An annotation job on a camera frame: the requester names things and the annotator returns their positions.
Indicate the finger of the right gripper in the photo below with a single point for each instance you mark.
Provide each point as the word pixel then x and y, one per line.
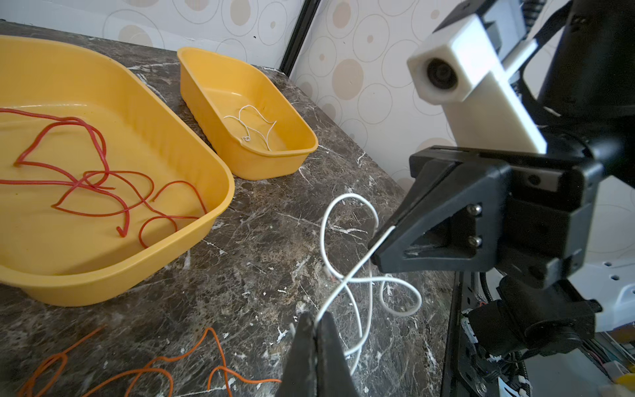
pixel 451 220

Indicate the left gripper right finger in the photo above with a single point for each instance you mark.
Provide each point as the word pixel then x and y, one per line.
pixel 333 374

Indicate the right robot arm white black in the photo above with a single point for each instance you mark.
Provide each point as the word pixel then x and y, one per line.
pixel 540 120

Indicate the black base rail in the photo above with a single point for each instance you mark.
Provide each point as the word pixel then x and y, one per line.
pixel 299 34

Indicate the yellow plastic bin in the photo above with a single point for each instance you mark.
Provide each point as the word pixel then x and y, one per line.
pixel 252 127
pixel 102 184

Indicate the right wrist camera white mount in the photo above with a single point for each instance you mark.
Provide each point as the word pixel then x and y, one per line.
pixel 458 69

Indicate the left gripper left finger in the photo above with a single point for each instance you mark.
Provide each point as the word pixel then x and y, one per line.
pixel 300 372

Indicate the right yellow plastic bin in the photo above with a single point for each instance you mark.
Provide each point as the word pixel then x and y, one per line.
pixel 252 127

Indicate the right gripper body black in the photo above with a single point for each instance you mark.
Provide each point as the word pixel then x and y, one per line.
pixel 547 214

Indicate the middle yellow plastic bin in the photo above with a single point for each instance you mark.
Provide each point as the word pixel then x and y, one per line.
pixel 102 184

